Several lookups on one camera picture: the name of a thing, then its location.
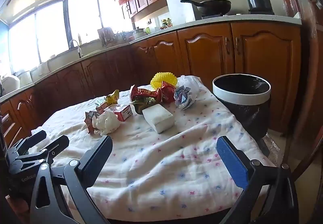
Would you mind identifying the yellow foam fruit net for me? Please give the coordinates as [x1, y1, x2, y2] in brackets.
[151, 71, 178, 88]

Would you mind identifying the red and gold wrapper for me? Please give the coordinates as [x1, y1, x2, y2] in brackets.
[130, 84, 162, 104]

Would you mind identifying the red and white carton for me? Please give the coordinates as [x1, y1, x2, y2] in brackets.
[97, 104, 133, 122]

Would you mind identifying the black gas stove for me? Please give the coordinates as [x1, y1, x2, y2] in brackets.
[201, 8, 275, 20]

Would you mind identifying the yellow torn snack packet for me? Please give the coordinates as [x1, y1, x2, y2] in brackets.
[105, 90, 120, 105]

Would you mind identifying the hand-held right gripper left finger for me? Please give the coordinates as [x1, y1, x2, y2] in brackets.
[30, 135, 113, 224]

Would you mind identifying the white rimmed bin with black bag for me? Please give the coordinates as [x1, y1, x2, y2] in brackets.
[212, 74, 272, 142]

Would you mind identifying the brown and red wrapper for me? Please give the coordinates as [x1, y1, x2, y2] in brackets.
[84, 110, 98, 134]

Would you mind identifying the kitchen window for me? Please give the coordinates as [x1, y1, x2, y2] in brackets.
[0, 0, 134, 79]

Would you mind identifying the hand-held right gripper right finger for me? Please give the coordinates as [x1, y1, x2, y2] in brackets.
[216, 135, 299, 224]

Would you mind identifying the wooden door frame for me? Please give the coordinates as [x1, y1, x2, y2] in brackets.
[275, 0, 323, 140]

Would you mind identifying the patterned paper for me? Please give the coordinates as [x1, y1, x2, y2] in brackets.
[174, 85, 195, 111]

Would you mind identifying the wooden chair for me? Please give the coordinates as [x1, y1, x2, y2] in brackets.
[289, 136, 323, 190]

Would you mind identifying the chrome faucet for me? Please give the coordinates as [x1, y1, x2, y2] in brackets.
[69, 40, 84, 59]

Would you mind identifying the red snack wrapper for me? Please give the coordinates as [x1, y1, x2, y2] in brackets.
[161, 81, 177, 104]

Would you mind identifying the white floral printed blanket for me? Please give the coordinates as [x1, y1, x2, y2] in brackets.
[31, 75, 277, 222]

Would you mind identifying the white tissue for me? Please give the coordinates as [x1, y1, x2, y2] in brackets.
[91, 110, 121, 136]

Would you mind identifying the wooden base cabinet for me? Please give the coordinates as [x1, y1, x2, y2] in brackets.
[0, 22, 302, 150]

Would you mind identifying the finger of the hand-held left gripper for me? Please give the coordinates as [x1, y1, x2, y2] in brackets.
[16, 135, 70, 171]
[7, 130, 47, 158]

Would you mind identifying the white kitchen countertop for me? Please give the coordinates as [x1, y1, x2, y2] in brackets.
[0, 14, 302, 103]

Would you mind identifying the dark green wrapper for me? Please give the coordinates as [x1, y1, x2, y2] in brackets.
[131, 98, 145, 115]

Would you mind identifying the black wok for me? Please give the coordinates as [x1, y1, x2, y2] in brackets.
[180, 0, 232, 16]

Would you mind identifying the white rice cooker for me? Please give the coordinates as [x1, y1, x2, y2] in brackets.
[0, 75, 21, 96]

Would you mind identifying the white lidded pot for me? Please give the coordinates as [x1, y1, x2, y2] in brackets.
[132, 27, 147, 39]

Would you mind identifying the white foam block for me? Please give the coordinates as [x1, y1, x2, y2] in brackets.
[142, 103, 175, 134]

